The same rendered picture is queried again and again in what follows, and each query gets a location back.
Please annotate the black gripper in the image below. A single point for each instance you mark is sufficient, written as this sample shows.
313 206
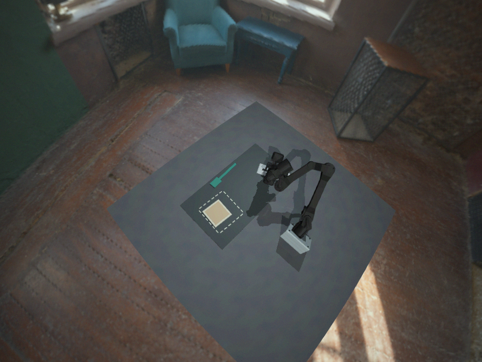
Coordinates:
276 158

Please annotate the cream tile with dark rectangle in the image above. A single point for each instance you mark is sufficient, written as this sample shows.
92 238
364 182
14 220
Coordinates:
217 213

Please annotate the teal flat bar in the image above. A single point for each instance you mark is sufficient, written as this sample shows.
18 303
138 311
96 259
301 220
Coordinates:
217 180

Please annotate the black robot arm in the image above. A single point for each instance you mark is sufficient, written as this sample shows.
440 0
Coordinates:
284 180

